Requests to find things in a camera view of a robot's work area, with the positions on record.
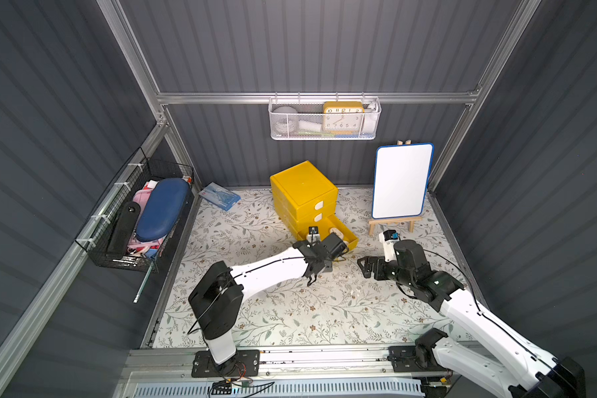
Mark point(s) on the yellow alarm clock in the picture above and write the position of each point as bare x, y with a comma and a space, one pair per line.
343, 117

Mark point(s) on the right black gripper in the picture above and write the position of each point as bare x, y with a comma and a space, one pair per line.
378, 266

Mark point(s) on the black wire side basket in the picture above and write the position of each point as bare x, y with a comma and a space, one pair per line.
96, 237

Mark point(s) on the white tape roll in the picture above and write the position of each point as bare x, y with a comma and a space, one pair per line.
284, 120

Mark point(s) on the yellow bottom drawer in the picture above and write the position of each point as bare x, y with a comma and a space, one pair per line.
329, 225

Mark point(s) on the blue oval case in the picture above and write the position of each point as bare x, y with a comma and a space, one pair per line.
162, 210

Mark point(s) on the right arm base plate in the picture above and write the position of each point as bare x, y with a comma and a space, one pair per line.
411, 359

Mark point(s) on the yellow three-drawer cabinet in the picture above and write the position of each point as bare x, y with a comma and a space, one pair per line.
303, 197

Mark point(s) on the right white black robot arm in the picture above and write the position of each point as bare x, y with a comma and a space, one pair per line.
519, 368

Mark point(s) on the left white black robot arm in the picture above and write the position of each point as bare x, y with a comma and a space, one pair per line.
222, 290

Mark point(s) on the white wire wall basket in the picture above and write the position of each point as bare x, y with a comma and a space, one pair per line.
310, 119

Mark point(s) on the white board blue frame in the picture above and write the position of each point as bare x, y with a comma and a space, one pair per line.
401, 179

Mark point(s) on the white earphone case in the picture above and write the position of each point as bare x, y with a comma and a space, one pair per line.
335, 230

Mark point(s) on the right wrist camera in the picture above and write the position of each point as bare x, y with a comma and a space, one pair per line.
388, 239

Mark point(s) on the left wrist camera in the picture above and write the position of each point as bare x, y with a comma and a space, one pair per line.
313, 234

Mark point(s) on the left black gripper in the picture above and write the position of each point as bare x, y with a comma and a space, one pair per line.
316, 260

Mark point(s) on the small wooden easel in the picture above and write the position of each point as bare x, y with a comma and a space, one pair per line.
392, 221

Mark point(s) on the black object in basket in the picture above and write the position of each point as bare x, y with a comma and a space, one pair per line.
123, 230

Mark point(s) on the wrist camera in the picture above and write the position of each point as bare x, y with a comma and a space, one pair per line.
313, 234
388, 239

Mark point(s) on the aluminium front rail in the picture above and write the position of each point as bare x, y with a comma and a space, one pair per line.
296, 362

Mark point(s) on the pink items in basket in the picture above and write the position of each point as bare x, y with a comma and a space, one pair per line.
150, 248

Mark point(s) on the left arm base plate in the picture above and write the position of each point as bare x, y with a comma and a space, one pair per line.
243, 363

